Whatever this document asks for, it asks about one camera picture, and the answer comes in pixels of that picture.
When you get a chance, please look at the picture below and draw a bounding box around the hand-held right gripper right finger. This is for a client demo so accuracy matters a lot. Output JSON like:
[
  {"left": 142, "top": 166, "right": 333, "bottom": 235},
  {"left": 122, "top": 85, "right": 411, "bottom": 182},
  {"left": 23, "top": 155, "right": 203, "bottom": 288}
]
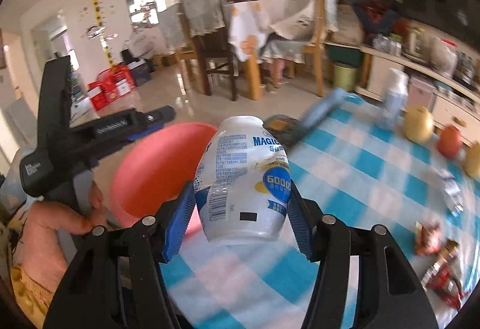
[{"left": 287, "top": 184, "right": 437, "bottom": 329}]

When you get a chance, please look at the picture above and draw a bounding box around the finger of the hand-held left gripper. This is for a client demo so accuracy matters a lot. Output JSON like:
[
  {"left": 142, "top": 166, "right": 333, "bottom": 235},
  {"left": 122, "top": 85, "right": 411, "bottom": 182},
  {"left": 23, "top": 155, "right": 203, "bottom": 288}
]
[
  {"left": 37, "top": 55, "right": 73, "bottom": 153},
  {"left": 71, "top": 106, "right": 177, "bottom": 161}
]

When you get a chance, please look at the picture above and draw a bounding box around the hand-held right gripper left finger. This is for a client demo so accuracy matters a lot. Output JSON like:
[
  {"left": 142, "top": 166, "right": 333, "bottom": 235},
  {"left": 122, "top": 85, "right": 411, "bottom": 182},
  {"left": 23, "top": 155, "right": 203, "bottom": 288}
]
[{"left": 43, "top": 182, "right": 197, "bottom": 329}]

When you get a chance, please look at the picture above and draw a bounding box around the pink plastic basin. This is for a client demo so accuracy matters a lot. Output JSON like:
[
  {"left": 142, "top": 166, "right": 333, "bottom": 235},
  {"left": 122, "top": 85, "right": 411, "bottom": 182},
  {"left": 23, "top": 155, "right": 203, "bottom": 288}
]
[{"left": 110, "top": 122, "right": 220, "bottom": 236}]

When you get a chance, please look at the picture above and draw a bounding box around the white yogurt drink bottle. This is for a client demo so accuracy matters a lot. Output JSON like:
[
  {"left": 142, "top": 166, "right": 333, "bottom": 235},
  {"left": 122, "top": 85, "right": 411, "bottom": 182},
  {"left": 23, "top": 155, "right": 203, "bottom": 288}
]
[{"left": 193, "top": 115, "right": 293, "bottom": 245}]

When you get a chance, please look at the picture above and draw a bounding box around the patterned red snack wrapper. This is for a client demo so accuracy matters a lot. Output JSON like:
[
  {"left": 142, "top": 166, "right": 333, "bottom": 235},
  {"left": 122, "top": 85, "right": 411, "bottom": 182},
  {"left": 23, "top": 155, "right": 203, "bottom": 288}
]
[{"left": 422, "top": 238, "right": 466, "bottom": 311}]

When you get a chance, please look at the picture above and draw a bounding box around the white plastic wrapper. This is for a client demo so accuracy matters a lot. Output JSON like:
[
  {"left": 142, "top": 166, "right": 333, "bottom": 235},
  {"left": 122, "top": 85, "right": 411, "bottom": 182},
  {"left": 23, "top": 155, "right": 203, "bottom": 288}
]
[{"left": 437, "top": 168, "right": 466, "bottom": 217}]

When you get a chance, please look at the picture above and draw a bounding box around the green trash bin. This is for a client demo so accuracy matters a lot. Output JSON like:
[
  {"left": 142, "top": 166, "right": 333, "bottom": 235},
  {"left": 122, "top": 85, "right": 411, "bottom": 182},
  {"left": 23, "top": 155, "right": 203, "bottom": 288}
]
[{"left": 333, "top": 63, "right": 357, "bottom": 93}]

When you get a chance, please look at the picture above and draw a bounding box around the person's left hand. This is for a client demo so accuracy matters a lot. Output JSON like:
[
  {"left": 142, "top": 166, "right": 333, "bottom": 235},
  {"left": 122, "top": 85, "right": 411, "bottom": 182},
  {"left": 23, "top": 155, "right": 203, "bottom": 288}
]
[{"left": 19, "top": 181, "right": 107, "bottom": 288}]

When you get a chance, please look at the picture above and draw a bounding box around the stack of red boxes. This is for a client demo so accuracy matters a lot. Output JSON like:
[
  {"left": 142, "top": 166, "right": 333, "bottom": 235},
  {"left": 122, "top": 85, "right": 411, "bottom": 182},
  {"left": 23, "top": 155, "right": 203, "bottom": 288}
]
[{"left": 88, "top": 64, "right": 137, "bottom": 112}]

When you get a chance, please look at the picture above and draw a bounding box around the blue white checkered tablecloth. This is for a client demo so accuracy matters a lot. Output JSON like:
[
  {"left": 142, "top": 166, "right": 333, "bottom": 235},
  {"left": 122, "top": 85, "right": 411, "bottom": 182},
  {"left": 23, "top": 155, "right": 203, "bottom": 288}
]
[{"left": 157, "top": 91, "right": 480, "bottom": 329}]

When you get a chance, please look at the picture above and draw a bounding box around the giraffe height chart sticker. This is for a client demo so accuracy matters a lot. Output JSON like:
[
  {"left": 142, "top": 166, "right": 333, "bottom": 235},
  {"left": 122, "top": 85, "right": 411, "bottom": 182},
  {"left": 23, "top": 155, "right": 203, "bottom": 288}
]
[{"left": 88, "top": 0, "right": 115, "bottom": 67}]

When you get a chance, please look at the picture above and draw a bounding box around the dark brown object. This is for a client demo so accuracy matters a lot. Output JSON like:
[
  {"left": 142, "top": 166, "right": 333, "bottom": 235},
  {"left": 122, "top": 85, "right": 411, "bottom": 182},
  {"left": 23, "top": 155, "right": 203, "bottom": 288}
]
[{"left": 264, "top": 115, "right": 312, "bottom": 148}]

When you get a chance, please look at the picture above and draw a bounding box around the wooden chair with grey cover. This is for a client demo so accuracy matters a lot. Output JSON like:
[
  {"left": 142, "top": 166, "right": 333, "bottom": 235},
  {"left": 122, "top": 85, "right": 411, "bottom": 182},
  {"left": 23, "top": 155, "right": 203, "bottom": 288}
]
[{"left": 159, "top": 4, "right": 196, "bottom": 71}]

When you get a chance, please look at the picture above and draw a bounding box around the light blue bolster cushion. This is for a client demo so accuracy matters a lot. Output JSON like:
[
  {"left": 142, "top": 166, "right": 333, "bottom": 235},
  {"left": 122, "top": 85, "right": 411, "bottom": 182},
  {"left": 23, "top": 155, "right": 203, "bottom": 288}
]
[{"left": 300, "top": 87, "right": 347, "bottom": 135}]

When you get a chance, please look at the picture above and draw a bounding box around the dark chair with grey cover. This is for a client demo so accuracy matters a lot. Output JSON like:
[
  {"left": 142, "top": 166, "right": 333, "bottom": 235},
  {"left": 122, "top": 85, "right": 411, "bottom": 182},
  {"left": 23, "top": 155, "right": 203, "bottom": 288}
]
[{"left": 182, "top": 0, "right": 241, "bottom": 101}]

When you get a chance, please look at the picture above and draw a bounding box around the small yellow pear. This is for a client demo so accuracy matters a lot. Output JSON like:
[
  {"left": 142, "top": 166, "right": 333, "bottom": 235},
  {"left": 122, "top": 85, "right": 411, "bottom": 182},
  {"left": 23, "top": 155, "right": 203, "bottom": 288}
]
[{"left": 403, "top": 106, "right": 434, "bottom": 144}]

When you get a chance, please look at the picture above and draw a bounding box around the white bottle blue label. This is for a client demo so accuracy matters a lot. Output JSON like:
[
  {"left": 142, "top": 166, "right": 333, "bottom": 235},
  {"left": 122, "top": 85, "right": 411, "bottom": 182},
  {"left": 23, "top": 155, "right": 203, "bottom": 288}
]
[{"left": 379, "top": 68, "right": 409, "bottom": 129}]

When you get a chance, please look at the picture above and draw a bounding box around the light wooden chair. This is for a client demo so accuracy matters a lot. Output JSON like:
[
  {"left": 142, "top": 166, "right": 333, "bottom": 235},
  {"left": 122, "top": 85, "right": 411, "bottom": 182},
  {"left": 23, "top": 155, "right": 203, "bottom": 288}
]
[{"left": 304, "top": 0, "right": 338, "bottom": 97}]

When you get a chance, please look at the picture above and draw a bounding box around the dining table with white cloth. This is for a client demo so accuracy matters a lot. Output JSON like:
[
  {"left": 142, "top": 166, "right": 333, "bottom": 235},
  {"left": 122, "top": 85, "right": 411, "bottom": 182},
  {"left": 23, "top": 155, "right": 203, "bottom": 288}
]
[{"left": 229, "top": 0, "right": 327, "bottom": 101}]

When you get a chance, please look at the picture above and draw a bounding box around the red apple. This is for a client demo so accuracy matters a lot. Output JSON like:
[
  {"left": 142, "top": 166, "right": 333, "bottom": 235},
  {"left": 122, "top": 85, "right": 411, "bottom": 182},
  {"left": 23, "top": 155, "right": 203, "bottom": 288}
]
[{"left": 437, "top": 125, "right": 463, "bottom": 160}]

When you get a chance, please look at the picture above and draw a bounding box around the cream TV cabinet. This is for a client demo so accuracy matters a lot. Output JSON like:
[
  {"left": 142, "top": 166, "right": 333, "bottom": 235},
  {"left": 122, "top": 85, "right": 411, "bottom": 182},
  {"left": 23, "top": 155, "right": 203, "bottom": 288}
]
[{"left": 356, "top": 44, "right": 480, "bottom": 150}]

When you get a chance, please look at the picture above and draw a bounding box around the large yellow pear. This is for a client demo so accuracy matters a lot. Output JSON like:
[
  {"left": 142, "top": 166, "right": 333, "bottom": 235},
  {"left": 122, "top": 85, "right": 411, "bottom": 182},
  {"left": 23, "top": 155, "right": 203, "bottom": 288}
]
[{"left": 464, "top": 142, "right": 480, "bottom": 180}]

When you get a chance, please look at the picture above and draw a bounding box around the cluster of glass cups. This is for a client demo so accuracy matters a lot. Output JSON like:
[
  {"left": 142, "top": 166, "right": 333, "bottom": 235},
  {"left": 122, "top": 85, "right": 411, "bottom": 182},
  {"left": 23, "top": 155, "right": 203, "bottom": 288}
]
[{"left": 373, "top": 33, "right": 402, "bottom": 54}]

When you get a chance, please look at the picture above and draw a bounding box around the glass electric kettle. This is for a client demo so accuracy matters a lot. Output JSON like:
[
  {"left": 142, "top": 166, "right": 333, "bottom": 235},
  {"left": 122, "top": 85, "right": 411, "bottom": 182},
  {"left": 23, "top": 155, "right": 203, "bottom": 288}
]
[{"left": 407, "top": 27, "right": 430, "bottom": 60}]

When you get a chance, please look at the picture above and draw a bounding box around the light blue towel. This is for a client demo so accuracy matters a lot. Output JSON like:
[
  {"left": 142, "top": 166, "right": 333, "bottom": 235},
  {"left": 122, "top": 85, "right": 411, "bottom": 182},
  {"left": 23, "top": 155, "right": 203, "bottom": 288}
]
[{"left": 322, "top": 0, "right": 338, "bottom": 31}]

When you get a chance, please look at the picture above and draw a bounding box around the dark blue wrapped bouquet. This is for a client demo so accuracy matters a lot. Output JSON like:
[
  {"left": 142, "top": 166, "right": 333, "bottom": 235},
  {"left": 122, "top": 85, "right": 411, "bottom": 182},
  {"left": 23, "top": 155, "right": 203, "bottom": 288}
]
[{"left": 350, "top": 0, "right": 400, "bottom": 37}]

